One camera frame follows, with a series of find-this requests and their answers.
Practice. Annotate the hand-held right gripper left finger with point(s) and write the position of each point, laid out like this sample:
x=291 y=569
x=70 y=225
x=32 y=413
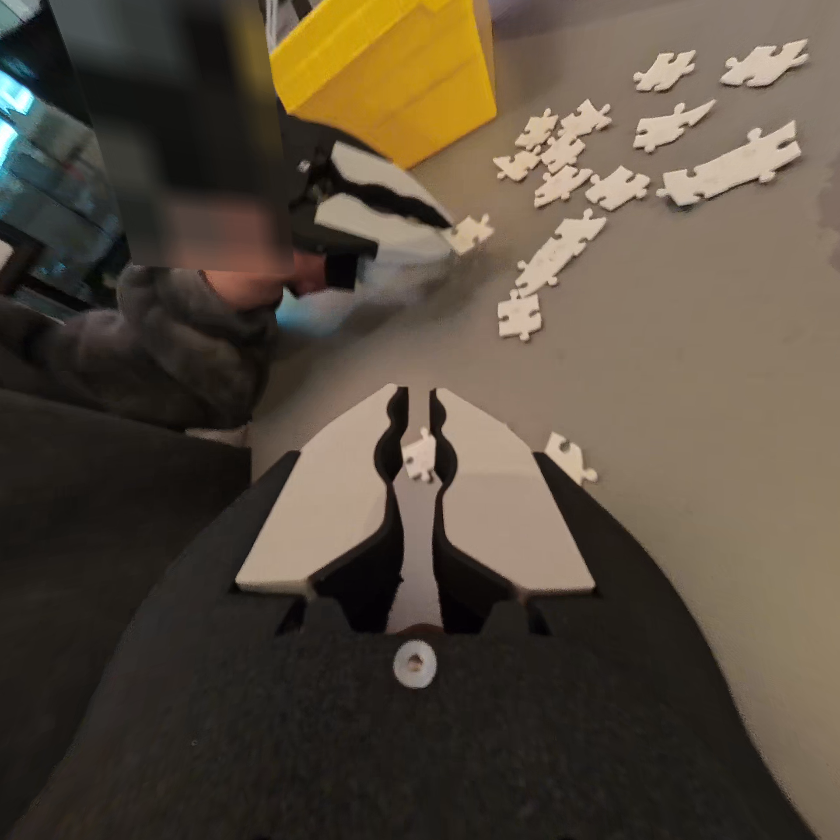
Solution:
x=315 y=519

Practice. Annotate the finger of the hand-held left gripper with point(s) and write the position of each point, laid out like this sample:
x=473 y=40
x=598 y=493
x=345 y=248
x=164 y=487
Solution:
x=407 y=243
x=387 y=177

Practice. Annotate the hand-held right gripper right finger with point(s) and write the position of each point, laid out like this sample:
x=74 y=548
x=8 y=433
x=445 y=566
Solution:
x=519 y=519

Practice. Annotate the white puzzle piece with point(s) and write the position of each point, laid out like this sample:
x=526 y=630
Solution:
x=420 y=456
x=469 y=234
x=568 y=460

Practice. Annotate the person's left forearm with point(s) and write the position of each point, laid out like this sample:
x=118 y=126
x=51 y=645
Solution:
x=184 y=348

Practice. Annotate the pile of loose puzzle pieces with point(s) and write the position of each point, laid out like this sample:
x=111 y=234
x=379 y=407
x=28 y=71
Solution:
x=729 y=164

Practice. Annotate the person's left hand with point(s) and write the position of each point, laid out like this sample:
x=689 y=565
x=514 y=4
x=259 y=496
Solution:
x=282 y=276

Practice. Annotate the yellow box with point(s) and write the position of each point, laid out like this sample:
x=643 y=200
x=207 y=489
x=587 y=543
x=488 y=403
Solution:
x=394 y=66

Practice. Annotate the person's dark clothing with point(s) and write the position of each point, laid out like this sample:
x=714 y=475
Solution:
x=79 y=551

